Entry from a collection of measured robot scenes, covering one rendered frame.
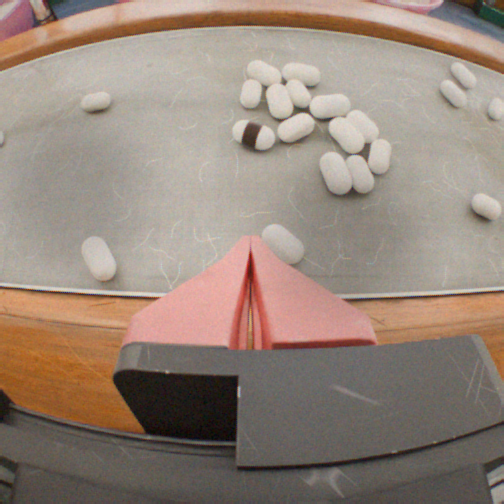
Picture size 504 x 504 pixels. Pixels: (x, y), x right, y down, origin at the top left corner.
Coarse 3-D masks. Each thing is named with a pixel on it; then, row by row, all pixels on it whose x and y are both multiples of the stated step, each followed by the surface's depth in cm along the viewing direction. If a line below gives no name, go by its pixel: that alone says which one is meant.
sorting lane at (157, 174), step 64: (64, 64) 30; (128, 64) 30; (192, 64) 29; (320, 64) 29; (384, 64) 30; (448, 64) 30; (0, 128) 28; (64, 128) 28; (128, 128) 27; (192, 128) 27; (320, 128) 27; (384, 128) 27; (448, 128) 28; (0, 192) 26; (64, 192) 26; (128, 192) 26; (192, 192) 26; (256, 192) 26; (320, 192) 26; (384, 192) 26; (448, 192) 26; (0, 256) 24; (64, 256) 24; (128, 256) 24; (192, 256) 24; (320, 256) 24; (384, 256) 24; (448, 256) 24
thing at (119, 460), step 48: (0, 432) 3; (48, 432) 4; (96, 432) 4; (480, 432) 3; (96, 480) 3; (144, 480) 3; (192, 480) 3; (240, 480) 3; (288, 480) 3; (336, 480) 3; (384, 480) 3
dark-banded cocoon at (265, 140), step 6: (246, 120) 25; (234, 126) 25; (240, 126) 25; (264, 126) 25; (234, 132) 25; (240, 132) 25; (264, 132) 25; (270, 132) 25; (240, 138) 25; (258, 138) 25; (264, 138) 25; (270, 138) 25; (258, 144) 25; (264, 144) 25; (270, 144) 25
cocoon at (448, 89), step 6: (444, 84) 27; (450, 84) 27; (444, 90) 28; (450, 90) 27; (456, 90) 27; (450, 96) 28; (456, 96) 27; (462, 96) 27; (456, 102) 27; (462, 102) 27
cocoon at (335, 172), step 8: (328, 152) 25; (320, 160) 25; (328, 160) 24; (336, 160) 24; (320, 168) 25; (328, 168) 24; (336, 168) 24; (344, 168) 24; (328, 176) 24; (336, 176) 24; (344, 176) 24; (328, 184) 25; (336, 184) 24; (344, 184) 24; (336, 192) 25; (344, 192) 24
